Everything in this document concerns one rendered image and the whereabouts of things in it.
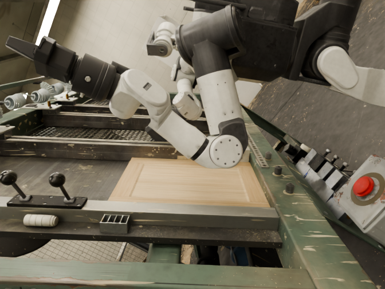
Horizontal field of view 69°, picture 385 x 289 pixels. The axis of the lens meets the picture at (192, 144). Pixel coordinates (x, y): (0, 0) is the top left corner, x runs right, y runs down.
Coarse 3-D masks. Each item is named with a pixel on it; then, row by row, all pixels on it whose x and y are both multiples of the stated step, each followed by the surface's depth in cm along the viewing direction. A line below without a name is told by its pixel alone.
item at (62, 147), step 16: (0, 128) 116; (0, 144) 115; (16, 144) 115; (32, 144) 115; (48, 144) 115; (64, 144) 114; (80, 144) 114; (96, 144) 114; (112, 144) 114; (128, 144) 115; (144, 144) 115; (160, 144) 116; (128, 160) 116
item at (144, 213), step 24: (0, 216) 76; (24, 216) 76; (72, 216) 76; (96, 216) 76; (144, 216) 76; (168, 216) 75; (192, 216) 75; (216, 216) 75; (240, 216) 75; (264, 216) 75
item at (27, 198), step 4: (4, 172) 68; (8, 172) 68; (12, 172) 69; (0, 176) 68; (4, 176) 67; (8, 176) 68; (12, 176) 68; (16, 176) 69; (0, 180) 67; (4, 180) 67; (8, 180) 68; (12, 180) 68; (16, 180) 70; (4, 184) 68; (8, 184) 68; (12, 184) 69; (16, 184) 72; (16, 188) 72; (20, 192) 74; (24, 196) 75; (28, 196) 76; (20, 200) 76; (24, 200) 76; (28, 200) 76
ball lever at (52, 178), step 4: (56, 172) 69; (52, 176) 68; (56, 176) 68; (60, 176) 68; (64, 176) 69; (52, 180) 67; (56, 180) 67; (60, 180) 68; (64, 180) 69; (52, 184) 68; (56, 184) 68; (60, 184) 68; (60, 188) 71; (64, 188) 72; (64, 192) 73; (68, 196) 75; (64, 200) 76; (68, 200) 76; (72, 200) 76
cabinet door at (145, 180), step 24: (144, 168) 107; (168, 168) 108; (192, 168) 109; (240, 168) 110; (120, 192) 89; (144, 192) 90; (168, 192) 90; (192, 192) 91; (216, 192) 92; (240, 192) 92
